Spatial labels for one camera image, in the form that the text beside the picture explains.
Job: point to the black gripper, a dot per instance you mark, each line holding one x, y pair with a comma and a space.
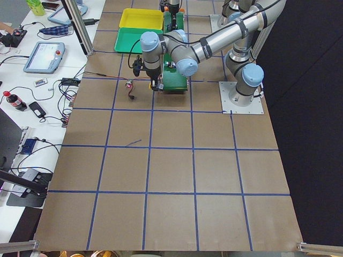
153, 75
173, 13

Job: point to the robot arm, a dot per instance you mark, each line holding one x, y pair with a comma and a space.
254, 16
173, 7

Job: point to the green conveyor belt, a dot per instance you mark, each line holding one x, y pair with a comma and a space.
171, 79

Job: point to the small motor controller board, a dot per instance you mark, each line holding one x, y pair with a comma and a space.
129, 83

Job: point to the yellow plastic tray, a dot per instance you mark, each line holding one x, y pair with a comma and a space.
141, 18

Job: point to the green plastic tray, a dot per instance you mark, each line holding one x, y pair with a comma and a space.
126, 38

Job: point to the black power adapter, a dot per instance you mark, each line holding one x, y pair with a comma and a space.
90, 21

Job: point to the blue patterned cloth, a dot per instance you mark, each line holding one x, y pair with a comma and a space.
61, 30

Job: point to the teach pendant tablet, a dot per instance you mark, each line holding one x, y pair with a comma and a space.
45, 57

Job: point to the cola bottle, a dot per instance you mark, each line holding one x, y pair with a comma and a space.
15, 101

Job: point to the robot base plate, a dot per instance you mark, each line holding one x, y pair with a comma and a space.
234, 103
217, 21

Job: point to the aluminium frame post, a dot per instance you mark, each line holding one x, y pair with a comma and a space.
74, 16

